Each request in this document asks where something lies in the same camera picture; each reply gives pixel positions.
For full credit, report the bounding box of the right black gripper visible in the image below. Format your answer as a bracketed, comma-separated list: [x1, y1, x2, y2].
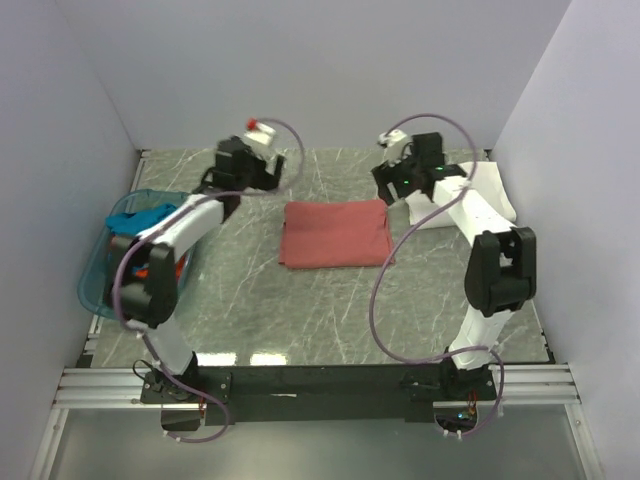
[371, 146, 422, 207]

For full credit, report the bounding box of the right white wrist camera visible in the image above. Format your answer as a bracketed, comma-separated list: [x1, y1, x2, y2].
[377, 129, 413, 167]

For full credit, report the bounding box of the blue t shirt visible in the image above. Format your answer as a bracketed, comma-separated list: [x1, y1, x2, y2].
[105, 203, 177, 236]

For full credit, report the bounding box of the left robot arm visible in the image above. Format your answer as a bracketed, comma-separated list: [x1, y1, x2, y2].
[105, 123, 286, 402]

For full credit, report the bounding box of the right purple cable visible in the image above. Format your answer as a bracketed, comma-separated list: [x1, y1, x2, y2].
[369, 113, 505, 439]

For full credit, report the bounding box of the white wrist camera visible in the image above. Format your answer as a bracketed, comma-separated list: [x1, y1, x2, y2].
[243, 118, 277, 151]
[377, 129, 413, 167]

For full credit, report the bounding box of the folded white t shirt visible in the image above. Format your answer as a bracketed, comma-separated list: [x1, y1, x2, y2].
[405, 161, 517, 226]

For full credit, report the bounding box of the orange t shirt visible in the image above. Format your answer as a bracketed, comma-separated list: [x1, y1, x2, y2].
[107, 235, 188, 281]

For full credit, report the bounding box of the salmon pink t shirt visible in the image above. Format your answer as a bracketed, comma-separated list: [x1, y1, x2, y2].
[279, 199, 392, 269]

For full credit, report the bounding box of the black base beam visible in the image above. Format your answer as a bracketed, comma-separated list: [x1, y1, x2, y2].
[140, 362, 497, 426]

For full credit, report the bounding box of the purple cable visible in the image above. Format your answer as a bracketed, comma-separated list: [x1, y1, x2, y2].
[369, 113, 505, 439]
[113, 117, 306, 445]

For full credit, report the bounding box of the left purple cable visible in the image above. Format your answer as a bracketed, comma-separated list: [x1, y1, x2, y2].
[113, 117, 306, 445]

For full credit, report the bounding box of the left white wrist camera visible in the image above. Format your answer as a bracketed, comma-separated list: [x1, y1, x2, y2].
[243, 118, 277, 151]

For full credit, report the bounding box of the teal plastic basket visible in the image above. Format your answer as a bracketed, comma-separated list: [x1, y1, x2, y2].
[77, 189, 194, 324]

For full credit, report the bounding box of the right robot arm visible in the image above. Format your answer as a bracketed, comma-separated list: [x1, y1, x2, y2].
[371, 129, 537, 399]

